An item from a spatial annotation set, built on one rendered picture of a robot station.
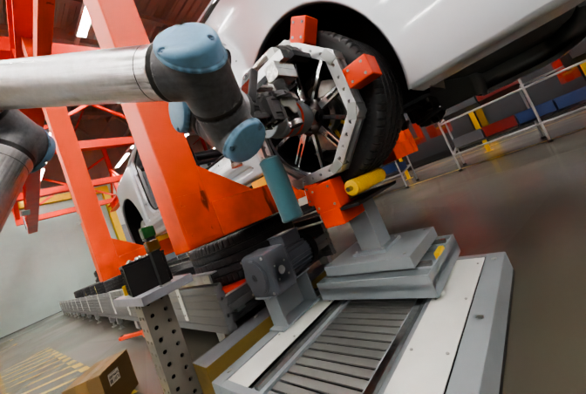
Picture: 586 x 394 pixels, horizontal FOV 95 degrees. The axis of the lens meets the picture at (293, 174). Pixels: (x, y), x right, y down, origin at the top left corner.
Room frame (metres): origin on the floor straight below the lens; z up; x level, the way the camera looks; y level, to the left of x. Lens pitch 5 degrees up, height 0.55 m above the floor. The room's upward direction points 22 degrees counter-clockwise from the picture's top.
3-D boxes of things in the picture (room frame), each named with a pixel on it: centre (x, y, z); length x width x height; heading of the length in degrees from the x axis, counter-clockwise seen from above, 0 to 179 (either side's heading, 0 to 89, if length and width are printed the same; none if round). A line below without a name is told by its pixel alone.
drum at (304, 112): (1.01, -0.05, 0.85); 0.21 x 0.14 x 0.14; 137
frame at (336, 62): (1.06, -0.10, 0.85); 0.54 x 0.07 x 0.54; 47
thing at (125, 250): (2.74, 1.68, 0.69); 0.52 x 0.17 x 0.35; 137
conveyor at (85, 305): (6.20, 5.28, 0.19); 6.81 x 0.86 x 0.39; 47
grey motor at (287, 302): (1.25, 0.16, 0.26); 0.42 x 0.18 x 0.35; 137
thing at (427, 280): (1.19, -0.22, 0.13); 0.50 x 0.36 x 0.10; 47
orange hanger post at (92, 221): (2.48, 1.92, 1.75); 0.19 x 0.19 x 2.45; 47
